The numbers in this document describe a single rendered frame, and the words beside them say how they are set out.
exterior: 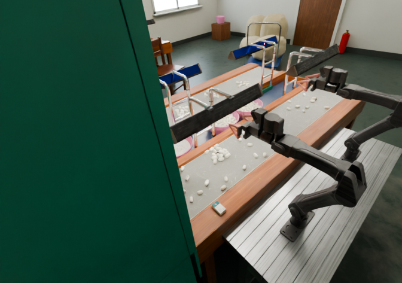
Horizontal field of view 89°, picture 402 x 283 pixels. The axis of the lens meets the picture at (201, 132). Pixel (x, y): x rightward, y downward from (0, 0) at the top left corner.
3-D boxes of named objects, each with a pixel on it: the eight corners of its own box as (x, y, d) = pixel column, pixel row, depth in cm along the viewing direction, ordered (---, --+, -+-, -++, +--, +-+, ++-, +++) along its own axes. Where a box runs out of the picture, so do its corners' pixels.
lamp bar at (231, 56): (278, 43, 201) (279, 35, 196) (234, 60, 172) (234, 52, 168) (271, 42, 206) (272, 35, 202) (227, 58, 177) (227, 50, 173)
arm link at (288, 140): (273, 140, 78) (367, 186, 58) (286, 130, 82) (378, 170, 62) (270, 163, 85) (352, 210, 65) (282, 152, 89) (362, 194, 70)
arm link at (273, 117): (258, 119, 78) (287, 131, 71) (271, 110, 82) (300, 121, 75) (256, 142, 85) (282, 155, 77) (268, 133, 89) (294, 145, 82)
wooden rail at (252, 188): (361, 112, 176) (369, 93, 165) (197, 268, 92) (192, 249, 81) (345, 107, 184) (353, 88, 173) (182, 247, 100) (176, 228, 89)
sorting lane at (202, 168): (351, 93, 175) (352, 91, 174) (177, 233, 92) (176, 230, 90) (316, 84, 195) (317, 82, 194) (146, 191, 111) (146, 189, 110)
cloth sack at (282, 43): (290, 54, 417) (294, 33, 393) (269, 65, 380) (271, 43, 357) (266, 50, 452) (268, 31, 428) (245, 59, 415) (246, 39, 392)
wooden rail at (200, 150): (314, 90, 199) (317, 79, 192) (149, 198, 115) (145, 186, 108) (309, 88, 202) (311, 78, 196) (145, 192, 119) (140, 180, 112)
